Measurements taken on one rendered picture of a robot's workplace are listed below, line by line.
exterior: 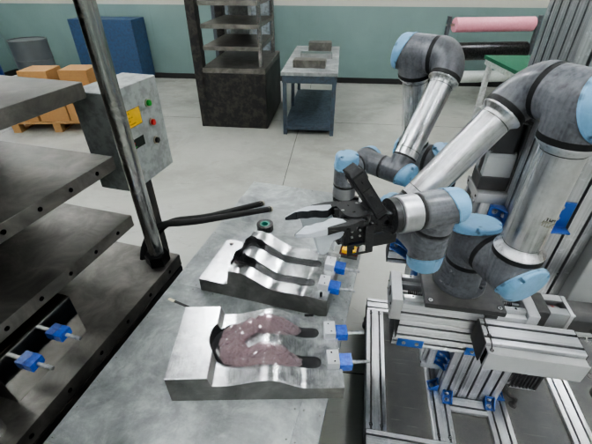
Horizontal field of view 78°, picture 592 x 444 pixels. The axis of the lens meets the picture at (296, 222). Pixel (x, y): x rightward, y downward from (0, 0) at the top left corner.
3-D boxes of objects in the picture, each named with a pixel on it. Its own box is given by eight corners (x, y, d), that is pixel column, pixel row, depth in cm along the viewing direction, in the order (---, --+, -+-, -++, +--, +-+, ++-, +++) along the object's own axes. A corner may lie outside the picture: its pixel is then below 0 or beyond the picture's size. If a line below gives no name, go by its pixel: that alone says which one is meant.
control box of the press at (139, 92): (209, 314, 235) (161, 75, 151) (185, 352, 211) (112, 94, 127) (179, 307, 240) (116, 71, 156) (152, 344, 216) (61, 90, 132)
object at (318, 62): (336, 96, 638) (340, 38, 586) (334, 136, 483) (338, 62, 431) (297, 94, 645) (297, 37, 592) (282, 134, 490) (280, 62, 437)
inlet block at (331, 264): (359, 272, 141) (361, 262, 138) (358, 281, 137) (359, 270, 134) (327, 266, 144) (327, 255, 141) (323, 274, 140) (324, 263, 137)
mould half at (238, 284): (339, 270, 151) (341, 245, 143) (326, 317, 131) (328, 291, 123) (229, 249, 163) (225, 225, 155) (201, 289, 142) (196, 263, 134)
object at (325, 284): (355, 292, 133) (357, 281, 129) (353, 301, 129) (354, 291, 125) (320, 284, 136) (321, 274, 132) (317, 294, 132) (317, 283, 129)
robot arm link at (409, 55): (422, 179, 149) (429, 45, 109) (389, 167, 157) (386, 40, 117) (436, 162, 153) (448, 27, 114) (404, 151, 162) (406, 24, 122)
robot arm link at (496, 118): (522, 39, 78) (363, 203, 91) (566, 48, 69) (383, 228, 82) (540, 74, 84) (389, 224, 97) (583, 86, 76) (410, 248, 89)
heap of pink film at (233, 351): (301, 323, 121) (301, 307, 117) (303, 372, 107) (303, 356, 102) (223, 324, 121) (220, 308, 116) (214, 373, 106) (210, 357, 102)
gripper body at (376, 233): (344, 258, 67) (402, 247, 70) (345, 217, 63) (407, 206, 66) (329, 239, 74) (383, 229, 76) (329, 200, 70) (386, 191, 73)
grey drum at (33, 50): (63, 86, 689) (45, 35, 639) (67, 93, 649) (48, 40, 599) (27, 92, 662) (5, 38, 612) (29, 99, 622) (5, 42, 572)
